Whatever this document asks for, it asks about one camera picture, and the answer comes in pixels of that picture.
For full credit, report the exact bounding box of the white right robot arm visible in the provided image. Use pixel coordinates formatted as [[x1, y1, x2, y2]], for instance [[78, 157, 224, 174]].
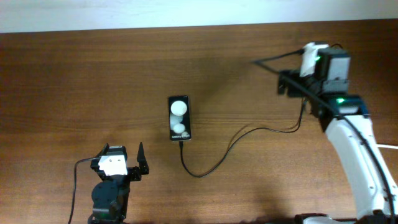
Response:
[[278, 42, 397, 223]]

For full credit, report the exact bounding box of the black charging cable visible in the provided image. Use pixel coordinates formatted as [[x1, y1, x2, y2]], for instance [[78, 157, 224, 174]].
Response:
[[178, 98, 308, 179]]

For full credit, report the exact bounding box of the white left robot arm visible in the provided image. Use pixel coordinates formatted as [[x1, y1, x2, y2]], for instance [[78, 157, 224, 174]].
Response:
[[88, 143, 149, 224]]

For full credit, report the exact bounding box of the black Galaxy flip phone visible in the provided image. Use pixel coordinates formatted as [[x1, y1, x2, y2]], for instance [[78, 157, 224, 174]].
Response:
[[168, 95, 192, 141]]

